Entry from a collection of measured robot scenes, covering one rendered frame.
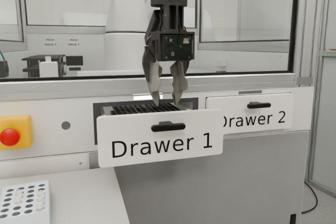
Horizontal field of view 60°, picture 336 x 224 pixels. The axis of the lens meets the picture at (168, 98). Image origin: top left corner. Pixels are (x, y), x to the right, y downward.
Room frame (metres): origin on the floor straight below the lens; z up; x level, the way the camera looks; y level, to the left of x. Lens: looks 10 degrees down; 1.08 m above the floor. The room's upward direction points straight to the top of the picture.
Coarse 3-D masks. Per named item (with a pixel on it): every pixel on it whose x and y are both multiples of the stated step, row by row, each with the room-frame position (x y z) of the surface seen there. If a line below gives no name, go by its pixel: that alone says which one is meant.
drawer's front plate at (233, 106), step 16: (224, 96) 0.84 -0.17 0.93; (240, 96) 0.84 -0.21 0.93; (256, 96) 0.85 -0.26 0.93; (272, 96) 0.87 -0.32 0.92; (288, 96) 0.89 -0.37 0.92; (224, 112) 0.82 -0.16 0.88; (240, 112) 0.84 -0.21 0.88; (256, 112) 0.85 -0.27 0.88; (272, 112) 0.87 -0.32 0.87; (288, 112) 0.89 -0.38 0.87; (224, 128) 0.82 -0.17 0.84; (240, 128) 0.84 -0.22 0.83; (256, 128) 0.85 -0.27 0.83; (272, 128) 0.87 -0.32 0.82
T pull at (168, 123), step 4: (156, 124) 0.59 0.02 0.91; (160, 124) 0.59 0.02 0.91; (164, 124) 0.59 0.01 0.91; (168, 124) 0.59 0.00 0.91; (172, 124) 0.59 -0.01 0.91; (176, 124) 0.59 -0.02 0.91; (180, 124) 0.60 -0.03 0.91; (184, 124) 0.60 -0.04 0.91; (152, 128) 0.58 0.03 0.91; (156, 128) 0.58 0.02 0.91; (160, 128) 0.58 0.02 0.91; (164, 128) 0.59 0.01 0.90; (168, 128) 0.59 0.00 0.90; (172, 128) 0.59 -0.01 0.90; (176, 128) 0.59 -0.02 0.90; (180, 128) 0.60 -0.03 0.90
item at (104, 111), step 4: (180, 104) 0.89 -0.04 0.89; (100, 108) 0.83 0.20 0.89; (104, 108) 0.93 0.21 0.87; (108, 108) 0.94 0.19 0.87; (112, 108) 0.94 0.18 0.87; (180, 108) 0.87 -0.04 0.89; (184, 108) 0.83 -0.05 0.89; (188, 108) 0.83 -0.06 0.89; (100, 112) 0.78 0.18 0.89; (104, 112) 0.78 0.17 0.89; (108, 112) 0.94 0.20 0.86
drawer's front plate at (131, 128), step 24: (96, 120) 0.59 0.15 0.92; (120, 120) 0.60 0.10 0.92; (144, 120) 0.61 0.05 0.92; (168, 120) 0.63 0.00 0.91; (192, 120) 0.64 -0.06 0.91; (216, 120) 0.66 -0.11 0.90; (120, 144) 0.60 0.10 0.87; (144, 144) 0.61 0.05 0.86; (192, 144) 0.64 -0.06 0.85; (216, 144) 0.66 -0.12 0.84
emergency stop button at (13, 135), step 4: (8, 128) 0.62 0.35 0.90; (12, 128) 0.62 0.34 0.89; (4, 132) 0.61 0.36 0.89; (8, 132) 0.61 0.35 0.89; (12, 132) 0.62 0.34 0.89; (16, 132) 0.62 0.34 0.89; (0, 136) 0.61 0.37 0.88; (4, 136) 0.61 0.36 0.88; (8, 136) 0.61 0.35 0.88; (12, 136) 0.61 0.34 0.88; (16, 136) 0.62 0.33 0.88; (0, 140) 0.61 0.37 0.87; (4, 140) 0.61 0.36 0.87; (8, 140) 0.61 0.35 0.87; (12, 140) 0.61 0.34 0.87; (16, 140) 0.62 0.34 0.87; (4, 144) 0.61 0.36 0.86; (8, 144) 0.61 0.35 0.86; (12, 144) 0.62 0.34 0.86
